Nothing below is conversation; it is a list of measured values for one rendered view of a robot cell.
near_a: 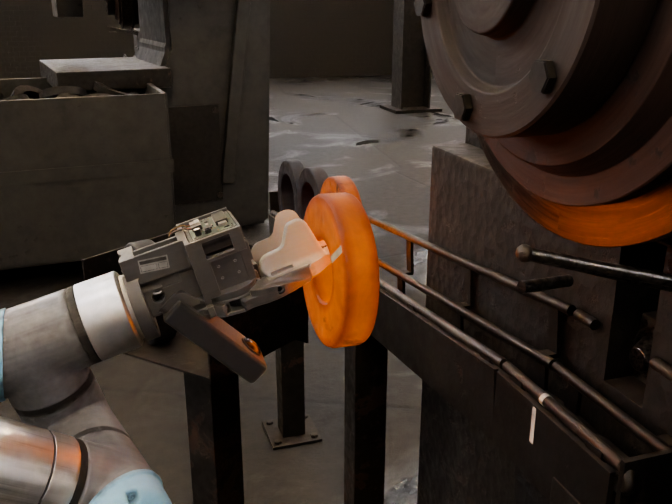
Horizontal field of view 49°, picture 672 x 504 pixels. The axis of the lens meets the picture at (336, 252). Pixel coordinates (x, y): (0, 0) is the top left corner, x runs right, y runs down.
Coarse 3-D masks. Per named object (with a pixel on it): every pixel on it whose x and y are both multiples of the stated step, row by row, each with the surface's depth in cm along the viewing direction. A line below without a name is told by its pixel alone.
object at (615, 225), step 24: (504, 168) 75; (528, 192) 71; (648, 192) 55; (552, 216) 68; (576, 216) 64; (600, 216) 61; (624, 216) 58; (648, 216) 56; (576, 240) 65; (600, 240) 61; (624, 240) 59; (648, 240) 56
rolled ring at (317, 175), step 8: (304, 168) 156; (312, 168) 153; (320, 168) 153; (304, 176) 157; (312, 176) 151; (320, 176) 151; (328, 176) 151; (304, 184) 158; (312, 184) 151; (320, 184) 149; (304, 192) 160; (312, 192) 161; (304, 200) 162; (304, 208) 162
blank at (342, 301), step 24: (312, 216) 76; (336, 216) 69; (360, 216) 69; (336, 240) 69; (360, 240) 68; (336, 264) 70; (360, 264) 67; (312, 288) 78; (336, 288) 70; (360, 288) 68; (312, 312) 78; (336, 312) 71; (360, 312) 68; (336, 336) 71; (360, 336) 71
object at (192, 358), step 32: (96, 256) 111; (224, 320) 97; (256, 320) 103; (288, 320) 109; (128, 352) 108; (160, 352) 107; (192, 352) 107; (192, 384) 112; (224, 384) 112; (192, 416) 114; (224, 416) 114; (192, 448) 117; (224, 448) 115; (192, 480) 119; (224, 480) 117
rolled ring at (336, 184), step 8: (336, 176) 138; (344, 176) 137; (328, 184) 139; (336, 184) 134; (344, 184) 134; (352, 184) 134; (320, 192) 144; (328, 192) 139; (336, 192) 135; (352, 192) 133; (360, 200) 132
